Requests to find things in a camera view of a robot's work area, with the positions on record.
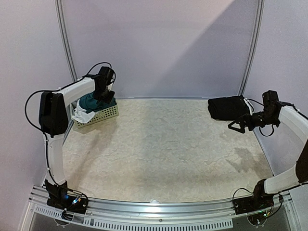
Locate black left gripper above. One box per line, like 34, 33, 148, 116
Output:
92, 85, 115, 104

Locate black trousers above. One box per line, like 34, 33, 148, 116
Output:
207, 95, 250, 121

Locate teal green garment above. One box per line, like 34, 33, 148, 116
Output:
79, 93, 117, 113

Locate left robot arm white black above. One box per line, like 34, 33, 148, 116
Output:
38, 73, 116, 187

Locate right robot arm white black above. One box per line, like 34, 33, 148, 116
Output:
228, 90, 308, 210

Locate cream perforated plastic basket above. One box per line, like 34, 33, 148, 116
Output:
70, 102, 119, 128

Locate white garment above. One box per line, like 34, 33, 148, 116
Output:
72, 106, 96, 124

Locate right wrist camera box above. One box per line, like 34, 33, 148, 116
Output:
244, 98, 254, 116

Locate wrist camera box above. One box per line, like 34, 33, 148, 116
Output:
244, 98, 254, 116
98, 66, 116, 85

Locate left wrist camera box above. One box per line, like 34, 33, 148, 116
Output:
98, 66, 116, 85

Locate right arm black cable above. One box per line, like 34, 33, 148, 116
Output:
245, 98, 275, 137

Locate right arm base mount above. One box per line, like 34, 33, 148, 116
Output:
232, 179, 284, 227

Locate right aluminium corner post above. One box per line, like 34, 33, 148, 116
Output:
238, 0, 265, 95

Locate aluminium corner post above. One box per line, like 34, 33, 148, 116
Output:
238, 0, 265, 95
55, 0, 77, 81

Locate left aluminium corner post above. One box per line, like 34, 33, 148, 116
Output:
55, 0, 77, 81

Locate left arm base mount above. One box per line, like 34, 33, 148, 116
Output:
44, 180, 89, 221

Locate aluminium front rail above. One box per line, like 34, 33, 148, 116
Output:
22, 186, 300, 231

